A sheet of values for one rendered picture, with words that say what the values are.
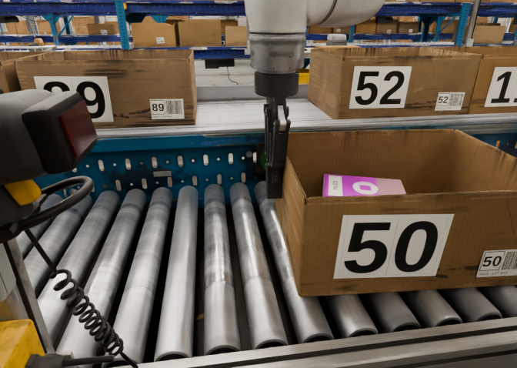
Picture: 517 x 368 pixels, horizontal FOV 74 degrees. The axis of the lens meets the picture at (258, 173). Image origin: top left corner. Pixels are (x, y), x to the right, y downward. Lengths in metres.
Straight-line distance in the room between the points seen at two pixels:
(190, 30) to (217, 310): 4.78
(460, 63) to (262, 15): 0.68
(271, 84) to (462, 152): 0.45
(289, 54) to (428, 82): 0.58
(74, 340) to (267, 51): 0.48
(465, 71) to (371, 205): 0.70
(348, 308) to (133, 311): 0.31
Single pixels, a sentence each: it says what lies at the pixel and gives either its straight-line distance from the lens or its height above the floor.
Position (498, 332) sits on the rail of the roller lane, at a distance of 0.63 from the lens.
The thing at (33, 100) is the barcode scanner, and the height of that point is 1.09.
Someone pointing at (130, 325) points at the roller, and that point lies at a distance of 0.55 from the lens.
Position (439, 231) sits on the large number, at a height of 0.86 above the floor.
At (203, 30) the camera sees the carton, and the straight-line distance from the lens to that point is 5.14.
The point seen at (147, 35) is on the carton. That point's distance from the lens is 5.22.
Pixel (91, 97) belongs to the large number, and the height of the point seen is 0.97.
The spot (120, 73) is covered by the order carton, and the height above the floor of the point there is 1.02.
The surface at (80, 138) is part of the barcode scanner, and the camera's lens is 0.26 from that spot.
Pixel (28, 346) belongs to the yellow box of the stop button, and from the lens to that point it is 0.41.
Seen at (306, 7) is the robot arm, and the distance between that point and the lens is 0.57.
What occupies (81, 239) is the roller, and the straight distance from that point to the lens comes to 0.75.
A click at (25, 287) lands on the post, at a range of 0.43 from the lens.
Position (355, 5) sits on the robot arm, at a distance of 0.65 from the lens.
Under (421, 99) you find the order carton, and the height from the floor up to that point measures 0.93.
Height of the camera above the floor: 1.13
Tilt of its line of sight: 24 degrees down
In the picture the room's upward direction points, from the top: straight up
